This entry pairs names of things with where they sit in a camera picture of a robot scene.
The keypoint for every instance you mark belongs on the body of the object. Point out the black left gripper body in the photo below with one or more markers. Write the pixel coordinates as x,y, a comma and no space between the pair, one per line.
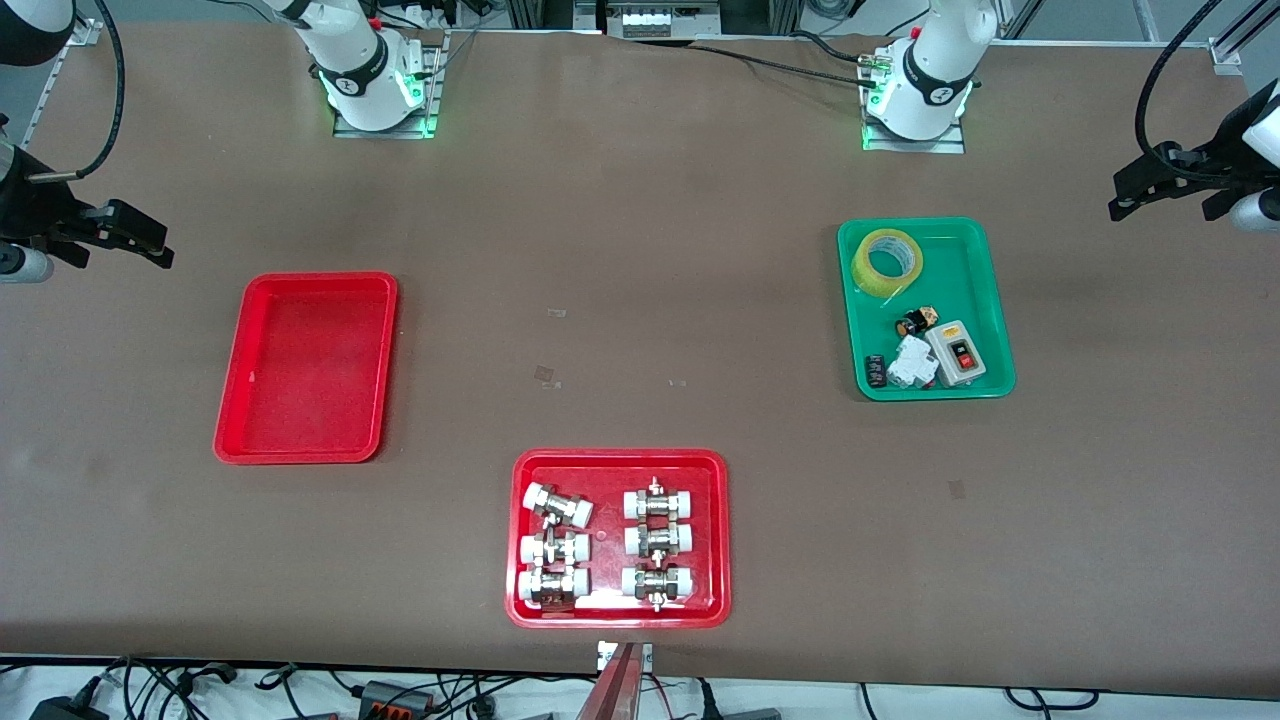
1205,167

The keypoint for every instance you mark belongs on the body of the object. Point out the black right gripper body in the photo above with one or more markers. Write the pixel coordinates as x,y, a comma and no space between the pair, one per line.
35,215

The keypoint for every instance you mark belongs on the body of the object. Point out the yellow tape roll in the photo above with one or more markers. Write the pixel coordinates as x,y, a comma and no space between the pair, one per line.
872,278

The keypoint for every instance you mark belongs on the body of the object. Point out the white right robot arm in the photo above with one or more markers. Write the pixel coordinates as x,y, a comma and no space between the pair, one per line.
360,60

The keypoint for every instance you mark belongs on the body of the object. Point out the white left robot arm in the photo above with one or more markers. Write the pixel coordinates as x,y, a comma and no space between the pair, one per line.
935,70

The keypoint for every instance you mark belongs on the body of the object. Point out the empty red plastic tray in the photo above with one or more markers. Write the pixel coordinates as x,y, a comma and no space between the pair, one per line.
305,370

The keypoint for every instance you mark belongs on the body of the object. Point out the green plastic tray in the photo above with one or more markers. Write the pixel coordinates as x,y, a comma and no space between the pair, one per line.
950,270

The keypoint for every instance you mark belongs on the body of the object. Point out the red tray holding valves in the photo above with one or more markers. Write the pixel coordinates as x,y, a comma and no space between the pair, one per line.
610,470

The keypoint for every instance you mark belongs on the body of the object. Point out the black orange knob component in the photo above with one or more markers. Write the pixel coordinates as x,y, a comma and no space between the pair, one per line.
914,322

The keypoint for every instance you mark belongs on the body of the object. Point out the white circuit breaker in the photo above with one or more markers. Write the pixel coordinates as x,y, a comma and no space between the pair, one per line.
910,362

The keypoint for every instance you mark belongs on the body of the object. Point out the black power adapter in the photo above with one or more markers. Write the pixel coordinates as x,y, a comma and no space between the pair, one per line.
65,708

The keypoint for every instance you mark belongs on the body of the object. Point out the brass valve white end caps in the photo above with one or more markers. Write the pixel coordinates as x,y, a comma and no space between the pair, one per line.
553,583
558,505
657,582
555,548
658,540
658,503

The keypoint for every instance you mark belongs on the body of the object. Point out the grey box orange connectors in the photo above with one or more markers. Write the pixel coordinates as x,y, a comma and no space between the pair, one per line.
395,697

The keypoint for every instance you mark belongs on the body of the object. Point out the aluminium table edge rail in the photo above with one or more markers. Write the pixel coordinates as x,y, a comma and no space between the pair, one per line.
60,75
1235,48

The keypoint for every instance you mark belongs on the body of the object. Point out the grey switch box red button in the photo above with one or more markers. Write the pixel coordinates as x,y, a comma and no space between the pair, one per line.
960,353

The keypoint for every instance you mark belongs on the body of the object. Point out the aluminium background frame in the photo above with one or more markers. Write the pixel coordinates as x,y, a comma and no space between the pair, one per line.
780,15

